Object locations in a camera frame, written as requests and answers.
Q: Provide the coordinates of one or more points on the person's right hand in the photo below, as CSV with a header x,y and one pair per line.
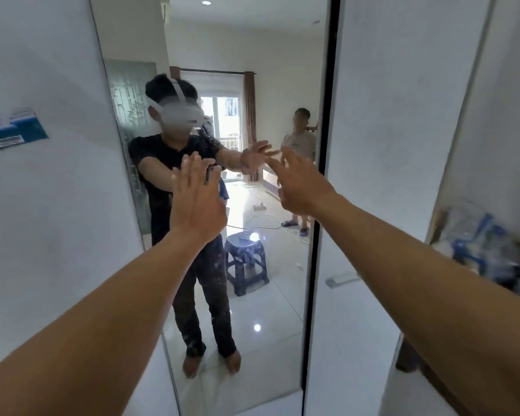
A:
x,y
305,188

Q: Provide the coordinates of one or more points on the person's left hand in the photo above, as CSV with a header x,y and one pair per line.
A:
x,y
197,207

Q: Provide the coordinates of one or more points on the person's left little finger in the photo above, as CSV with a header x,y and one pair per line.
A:
x,y
176,184

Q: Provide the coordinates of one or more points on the person's left thumb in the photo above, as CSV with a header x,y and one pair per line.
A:
x,y
218,186

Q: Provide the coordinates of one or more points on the person's left middle finger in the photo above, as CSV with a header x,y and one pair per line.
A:
x,y
194,171

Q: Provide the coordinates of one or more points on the person's right fingers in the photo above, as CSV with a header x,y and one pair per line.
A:
x,y
288,162

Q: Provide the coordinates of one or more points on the person's right forearm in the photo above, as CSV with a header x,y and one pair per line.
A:
x,y
429,298

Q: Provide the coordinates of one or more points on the person's left forearm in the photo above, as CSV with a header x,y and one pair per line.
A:
x,y
91,329

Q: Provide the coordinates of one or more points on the dark blue plastic stool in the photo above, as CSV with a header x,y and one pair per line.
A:
x,y
246,262

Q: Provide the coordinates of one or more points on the tall wardrobe mirror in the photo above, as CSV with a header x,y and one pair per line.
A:
x,y
264,60

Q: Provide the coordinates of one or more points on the white wardrobe door with sticker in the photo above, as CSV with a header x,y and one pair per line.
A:
x,y
47,212

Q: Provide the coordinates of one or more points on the blue and white sticker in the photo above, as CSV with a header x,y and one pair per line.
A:
x,y
15,129

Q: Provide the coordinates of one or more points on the plain white wardrobe door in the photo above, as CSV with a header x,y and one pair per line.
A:
x,y
494,103

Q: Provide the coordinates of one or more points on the blue and white plastic bag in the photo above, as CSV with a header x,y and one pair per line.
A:
x,y
485,246

